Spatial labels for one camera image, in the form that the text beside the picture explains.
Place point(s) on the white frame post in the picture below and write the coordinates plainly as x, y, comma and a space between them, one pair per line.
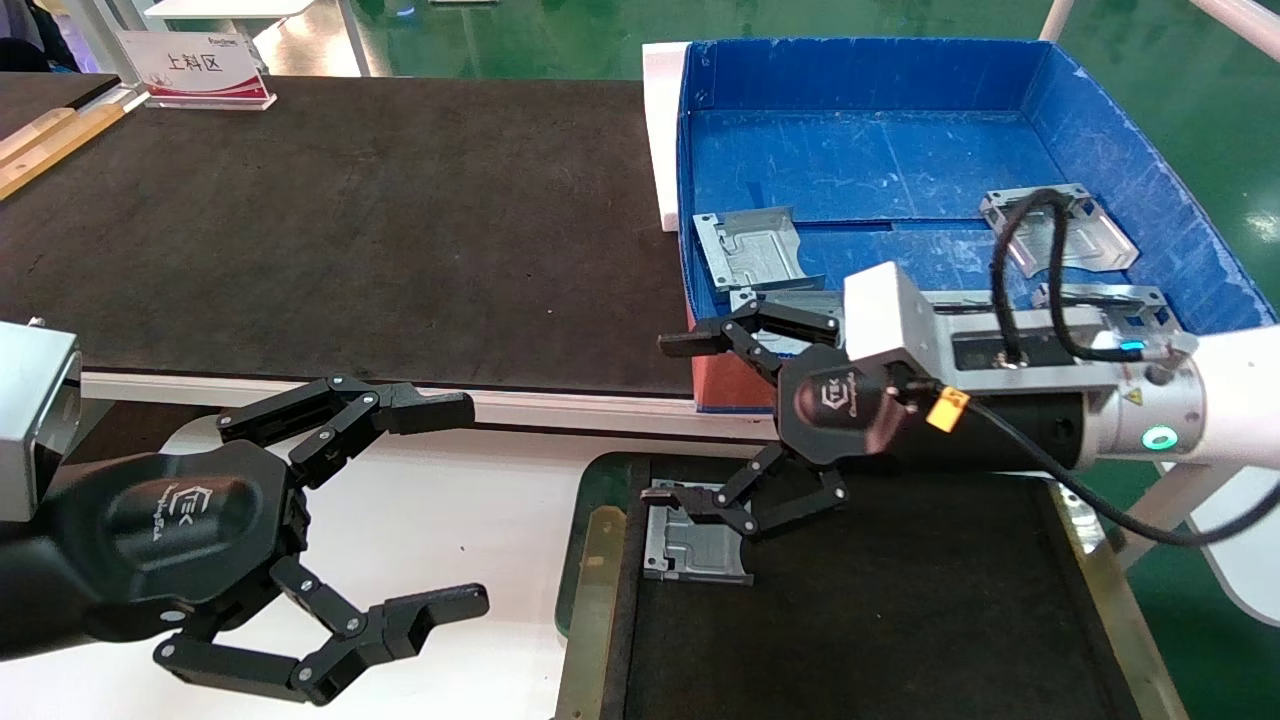
100, 40

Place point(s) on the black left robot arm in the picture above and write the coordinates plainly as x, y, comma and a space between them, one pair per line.
30, 600

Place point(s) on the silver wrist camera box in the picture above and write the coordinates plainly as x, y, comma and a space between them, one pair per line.
885, 320
30, 420

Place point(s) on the white frame pipe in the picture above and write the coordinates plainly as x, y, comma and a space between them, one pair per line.
1055, 20
1240, 25

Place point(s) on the wooden strip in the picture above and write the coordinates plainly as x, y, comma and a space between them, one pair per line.
50, 145

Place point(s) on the aluminium table leg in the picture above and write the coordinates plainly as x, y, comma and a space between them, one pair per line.
1170, 510

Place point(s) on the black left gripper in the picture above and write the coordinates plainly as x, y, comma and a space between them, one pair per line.
180, 530

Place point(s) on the white red acrylic sign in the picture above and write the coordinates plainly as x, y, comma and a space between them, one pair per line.
195, 65

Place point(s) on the person in dark clothes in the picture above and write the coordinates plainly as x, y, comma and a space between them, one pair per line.
30, 40

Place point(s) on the white foam block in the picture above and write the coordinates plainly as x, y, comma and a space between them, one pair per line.
662, 130

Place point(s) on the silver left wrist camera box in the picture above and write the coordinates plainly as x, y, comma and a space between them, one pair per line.
30, 420

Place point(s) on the black tray container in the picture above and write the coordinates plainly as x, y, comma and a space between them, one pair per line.
880, 620

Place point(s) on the blue corrugated plastic box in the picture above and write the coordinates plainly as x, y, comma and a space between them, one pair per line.
850, 150

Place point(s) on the black table mat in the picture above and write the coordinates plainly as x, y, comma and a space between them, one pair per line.
350, 230

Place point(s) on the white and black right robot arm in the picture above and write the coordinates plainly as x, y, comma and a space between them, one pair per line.
1230, 400

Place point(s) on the aluminium table frame rail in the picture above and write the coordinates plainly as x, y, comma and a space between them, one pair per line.
550, 408

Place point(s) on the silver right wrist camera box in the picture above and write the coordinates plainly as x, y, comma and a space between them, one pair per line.
885, 320

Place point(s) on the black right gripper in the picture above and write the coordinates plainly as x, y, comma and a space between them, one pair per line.
835, 410

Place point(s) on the stamped sheet metal part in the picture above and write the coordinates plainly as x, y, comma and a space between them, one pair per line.
965, 297
810, 297
700, 555
1100, 245
755, 250
1120, 294

